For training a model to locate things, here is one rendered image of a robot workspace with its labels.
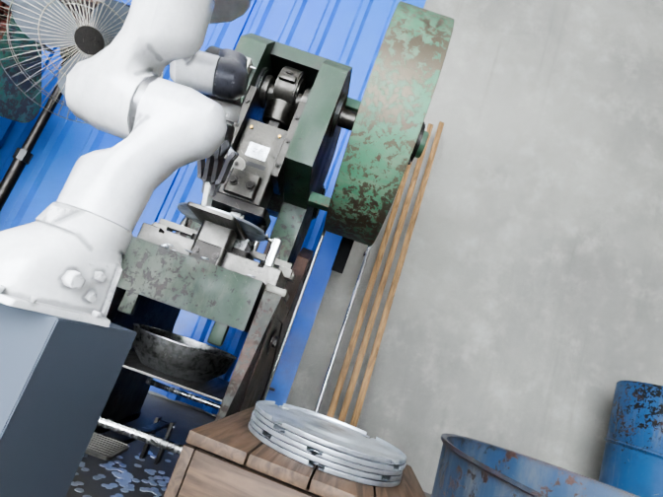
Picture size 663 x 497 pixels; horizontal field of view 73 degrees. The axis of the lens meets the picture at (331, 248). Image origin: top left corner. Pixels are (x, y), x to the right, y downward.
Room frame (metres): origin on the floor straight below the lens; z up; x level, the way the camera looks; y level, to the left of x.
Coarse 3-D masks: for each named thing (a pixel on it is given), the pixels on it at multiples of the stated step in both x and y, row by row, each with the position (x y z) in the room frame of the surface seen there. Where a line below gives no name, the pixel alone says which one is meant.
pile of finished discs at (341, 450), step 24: (264, 408) 0.87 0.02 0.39; (288, 408) 0.97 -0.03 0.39; (264, 432) 0.81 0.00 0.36; (288, 432) 0.75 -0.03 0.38; (312, 432) 0.80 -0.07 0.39; (336, 432) 0.85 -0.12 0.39; (360, 432) 0.99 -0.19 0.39; (288, 456) 0.74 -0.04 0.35; (312, 456) 0.73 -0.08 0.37; (336, 456) 0.73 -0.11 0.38; (360, 456) 0.73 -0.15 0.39; (384, 456) 0.81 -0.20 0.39; (360, 480) 0.74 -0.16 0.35; (384, 480) 0.80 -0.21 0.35
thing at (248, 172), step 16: (256, 128) 1.41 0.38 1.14; (272, 128) 1.41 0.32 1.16; (240, 144) 1.41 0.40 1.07; (256, 144) 1.40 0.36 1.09; (272, 144) 1.40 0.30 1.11; (240, 160) 1.39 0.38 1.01; (256, 160) 1.41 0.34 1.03; (272, 160) 1.40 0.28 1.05; (240, 176) 1.38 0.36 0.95; (256, 176) 1.37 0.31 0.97; (224, 192) 1.41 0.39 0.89; (240, 192) 1.38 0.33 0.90; (256, 192) 1.39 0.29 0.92; (272, 192) 1.52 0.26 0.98
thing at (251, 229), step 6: (180, 204) 1.28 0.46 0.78; (186, 204) 1.25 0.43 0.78; (180, 210) 1.35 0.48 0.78; (186, 210) 1.32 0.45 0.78; (216, 210) 1.22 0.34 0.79; (186, 216) 1.41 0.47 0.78; (192, 216) 1.38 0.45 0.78; (234, 216) 1.23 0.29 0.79; (198, 222) 1.45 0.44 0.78; (240, 222) 1.26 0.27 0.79; (246, 222) 1.25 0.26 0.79; (246, 228) 1.32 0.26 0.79; (252, 228) 1.29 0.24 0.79; (258, 228) 1.29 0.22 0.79; (246, 234) 1.40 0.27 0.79; (252, 234) 1.37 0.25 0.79; (258, 234) 1.34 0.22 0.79; (252, 240) 1.47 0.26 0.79; (258, 240) 1.43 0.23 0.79; (264, 240) 1.40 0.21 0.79
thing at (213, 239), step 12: (192, 204) 1.19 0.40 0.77; (204, 216) 1.26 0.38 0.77; (216, 216) 1.21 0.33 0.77; (228, 216) 1.19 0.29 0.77; (204, 228) 1.31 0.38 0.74; (216, 228) 1.31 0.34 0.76; (228, 228) 1.31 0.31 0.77; (240, 228) 1.29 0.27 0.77; (204, 240) 1.31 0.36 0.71; (216, 240) 1.31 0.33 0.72; (228, 240) 1.31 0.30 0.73; (192, 252) 1.31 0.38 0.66; (204, 252) 1.31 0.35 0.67; (216, 252) 1.31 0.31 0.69; (216, 264) 1.31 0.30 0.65
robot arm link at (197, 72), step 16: (224, 0) 0.77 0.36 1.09; (240, 0) 0.78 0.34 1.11; (224, 16) 0.81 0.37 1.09; (240, 16) 0.82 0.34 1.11; (176, 64) 0.96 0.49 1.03; (192, 64) 0.96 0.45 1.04; (208, 64) 0.97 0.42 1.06; (176, 80) 0.99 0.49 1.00; (192, 80) 0.98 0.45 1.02; (208, 80) 0.98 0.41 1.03
